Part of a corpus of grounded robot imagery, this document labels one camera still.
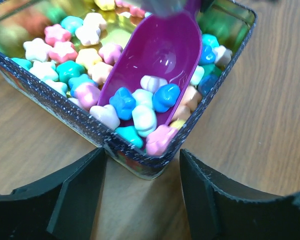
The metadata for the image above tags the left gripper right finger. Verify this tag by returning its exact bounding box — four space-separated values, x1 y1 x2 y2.
179 149 300 240

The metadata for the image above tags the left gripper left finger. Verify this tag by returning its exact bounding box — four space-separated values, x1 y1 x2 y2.
0 148 107 240

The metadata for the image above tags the star candy tin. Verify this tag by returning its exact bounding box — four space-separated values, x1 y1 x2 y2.
0 0 257 180

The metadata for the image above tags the purple plastic scoop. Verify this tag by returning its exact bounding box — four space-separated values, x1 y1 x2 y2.
98 0 202 125

